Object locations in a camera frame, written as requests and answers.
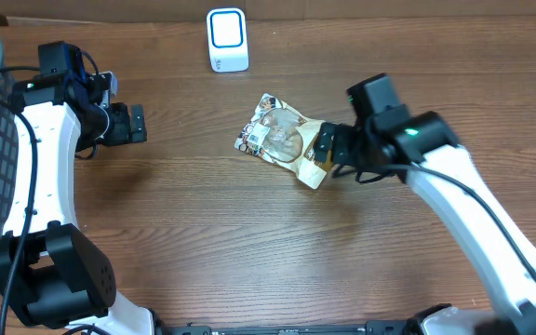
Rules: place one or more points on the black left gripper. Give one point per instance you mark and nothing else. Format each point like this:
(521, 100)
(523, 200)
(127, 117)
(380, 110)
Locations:
(124, 134)

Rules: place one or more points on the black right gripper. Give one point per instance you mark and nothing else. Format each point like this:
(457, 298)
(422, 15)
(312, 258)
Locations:
(344, 140)

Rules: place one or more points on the brown cookie bag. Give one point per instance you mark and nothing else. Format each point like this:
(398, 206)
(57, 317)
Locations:
(280, 135)

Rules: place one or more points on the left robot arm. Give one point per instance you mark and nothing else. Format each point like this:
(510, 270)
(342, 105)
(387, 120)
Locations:
(51, 274)

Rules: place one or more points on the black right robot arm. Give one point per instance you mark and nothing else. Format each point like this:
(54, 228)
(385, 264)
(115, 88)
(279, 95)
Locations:
(422, 150)

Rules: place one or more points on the white barcode scanner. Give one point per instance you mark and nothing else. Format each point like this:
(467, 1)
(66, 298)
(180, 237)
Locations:
(227, 40)

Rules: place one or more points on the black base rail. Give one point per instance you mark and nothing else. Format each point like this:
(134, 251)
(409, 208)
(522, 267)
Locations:
(378, 327)

